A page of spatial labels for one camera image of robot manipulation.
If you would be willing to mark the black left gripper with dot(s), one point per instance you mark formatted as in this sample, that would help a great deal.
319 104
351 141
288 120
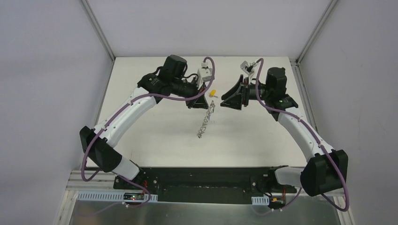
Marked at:
196 96

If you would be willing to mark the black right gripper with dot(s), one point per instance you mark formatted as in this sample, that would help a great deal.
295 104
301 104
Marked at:
244 93

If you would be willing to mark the yellow key tag with key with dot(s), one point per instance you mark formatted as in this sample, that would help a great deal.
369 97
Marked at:
212 94

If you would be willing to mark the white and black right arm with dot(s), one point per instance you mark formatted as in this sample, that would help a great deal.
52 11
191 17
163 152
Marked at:
326 168

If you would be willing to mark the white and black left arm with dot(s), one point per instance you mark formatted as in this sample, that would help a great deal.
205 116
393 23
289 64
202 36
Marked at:
167 82

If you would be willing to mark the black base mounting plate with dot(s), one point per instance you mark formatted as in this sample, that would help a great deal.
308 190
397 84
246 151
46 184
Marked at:
224 185

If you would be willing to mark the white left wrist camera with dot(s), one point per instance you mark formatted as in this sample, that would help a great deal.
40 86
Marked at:
204 74

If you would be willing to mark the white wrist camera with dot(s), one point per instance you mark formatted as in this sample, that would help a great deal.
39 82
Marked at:
204 74
248 68

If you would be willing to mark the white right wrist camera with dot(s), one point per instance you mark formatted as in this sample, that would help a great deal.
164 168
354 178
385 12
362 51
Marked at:
248 68

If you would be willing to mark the white slotted cable duct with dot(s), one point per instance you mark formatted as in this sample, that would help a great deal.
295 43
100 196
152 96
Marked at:
105 196

